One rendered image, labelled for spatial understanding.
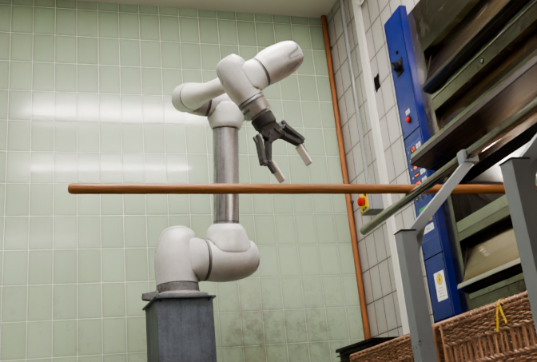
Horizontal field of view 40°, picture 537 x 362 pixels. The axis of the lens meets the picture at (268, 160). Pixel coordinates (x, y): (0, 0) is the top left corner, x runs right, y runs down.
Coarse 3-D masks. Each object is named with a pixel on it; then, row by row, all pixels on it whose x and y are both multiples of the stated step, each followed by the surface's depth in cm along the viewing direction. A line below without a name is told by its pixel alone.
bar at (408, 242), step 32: (512, 128) 179; (512, 160) 139; (416, 192) 222; (448, 192) 191; (512, 192) 139; (416, 224) 185; (512, 224) 139; (416, 256) 181; (416, 288) 178; (416, 320) 175; (416, 352) 174
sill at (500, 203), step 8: (536, 176) 227; (536, 184) 227; (496, 200) 247; (504, 200) 243; (488, 208) 252; (496, 208) 247; (472, 216) 261; (480, 216) 256; (488, 216) 252; (456, 224) 271; (464, 224) 266; (472, 224) 261
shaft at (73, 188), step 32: (96, 192) 202; (128, 192) 205; (160, 192) 207; (192, 192) 210; (224, 192) 213; (256, 192) 216; (288, 192) 219; (320, 192) 222; (352, 192) 225; (384, 192) 228; (480, 192) 239
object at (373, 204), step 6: (366, 198) 330; (372, 198) 329; (378, 198) 330; (366, 204) 330; (372, 204) 328; (378, 204) 329; (360, 210) 336; (366, 210) 331; (372, 210) 329; (378, 210) 330
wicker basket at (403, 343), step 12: (432, 324) 249; (408, 336) 200; (372, 348) 221; (384, 348) 214; (396, 348) 207; (408, 348) 201; (360, 360) 229; (372, 360) 222; (384, 360) 214; (396, 360) 206; (408, 360) 201; (444, 360) 187
